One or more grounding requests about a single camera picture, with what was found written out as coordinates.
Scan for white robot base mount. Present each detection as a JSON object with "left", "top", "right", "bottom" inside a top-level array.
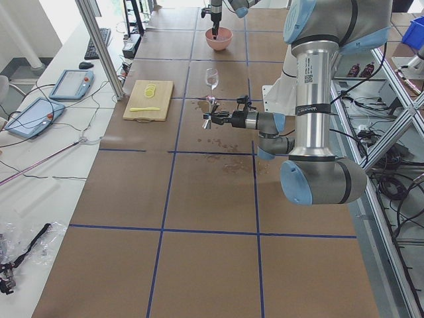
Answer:
[{"left": 262, "top": 45, "right": 297, "bottom": 116}]

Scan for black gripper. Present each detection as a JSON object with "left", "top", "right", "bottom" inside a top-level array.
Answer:
[
  {"left": 210, "top": 0, "right": 223, "bottom": 40},
  {"left": 203, "top": 110, "right": 248, "bottom": 129}
]

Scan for blue plastic bin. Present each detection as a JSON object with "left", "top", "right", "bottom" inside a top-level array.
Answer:
[{"left": 401, "top": 17, "right": 424, "bottom": 50}]

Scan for wooden cutting board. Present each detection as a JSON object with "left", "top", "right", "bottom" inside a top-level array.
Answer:
[{"left": 123, "top": 80, "right": 174, "bottom": 121}]

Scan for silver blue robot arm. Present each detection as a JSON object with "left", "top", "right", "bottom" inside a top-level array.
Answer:
[
  {"left": 201, "top": 0, "right": 259, "bottom": 39},
  {"left": 203, "top": 1, "right": 392, "bottom": 205}
]

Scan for yellow plastic knife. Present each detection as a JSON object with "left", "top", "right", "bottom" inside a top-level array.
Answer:
[{"left": 129, "top": 107, "right": 161, "bottom": 112}]

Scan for clear wine glass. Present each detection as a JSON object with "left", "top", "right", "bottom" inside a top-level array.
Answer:
[{"left": 205, "top": 68, "right": 219, "bottom": 105}]

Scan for clear plastic bag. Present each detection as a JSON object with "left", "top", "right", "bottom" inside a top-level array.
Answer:
[{"left": 1, "top": 222, "right": 68, "bottom": 266}]

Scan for aluminium frame post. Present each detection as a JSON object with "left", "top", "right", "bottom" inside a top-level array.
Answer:
[{"left": 75, "top": 0, "right": 125, "bottom": 101}]

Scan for steel cocktail jigger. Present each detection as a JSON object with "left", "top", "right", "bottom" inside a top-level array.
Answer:
[{"left": 202, "top": 101, "right": 222, "bottom": 129}]

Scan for black keyboard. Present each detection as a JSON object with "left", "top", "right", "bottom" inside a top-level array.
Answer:
[{"left": 83, "top": 27, "right": 113, "bottom": 61}]

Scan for pink bowl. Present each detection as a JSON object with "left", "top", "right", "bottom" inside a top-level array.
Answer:
[{"left": 205, "top": 26, "right": 233, "bottom": 51}]

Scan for black strap tool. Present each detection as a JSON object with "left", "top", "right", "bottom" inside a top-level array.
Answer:
[{"left": 1, "top": 223, "right": 52, "bottom": 295}]

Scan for black computer mouse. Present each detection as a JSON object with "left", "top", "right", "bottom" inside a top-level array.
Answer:
[{"left": 78, "top": 62, "right": 94, "bottom": 70}]

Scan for blue teach pendant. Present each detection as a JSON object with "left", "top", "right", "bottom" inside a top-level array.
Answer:
[
  {"left": 49, "top": 70, "right": 93, "bottom": 101},
  {"left": 5, "top": 97, "right": 65, "bottom": 138}
]

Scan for clear ice cubes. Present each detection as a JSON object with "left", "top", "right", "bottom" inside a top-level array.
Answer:
[{"left": 211, "top": 36, "right": 228, "bottom": 42}]

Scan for metal cutting board handle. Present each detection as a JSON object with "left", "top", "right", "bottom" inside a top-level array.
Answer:
[{"left": 136, "top": 119, "right": 154, "bottom": 123}]

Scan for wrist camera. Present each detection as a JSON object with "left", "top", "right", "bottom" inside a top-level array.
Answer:
[{"left": 237, "top": 95, "right": 256, "bottom": 112}]

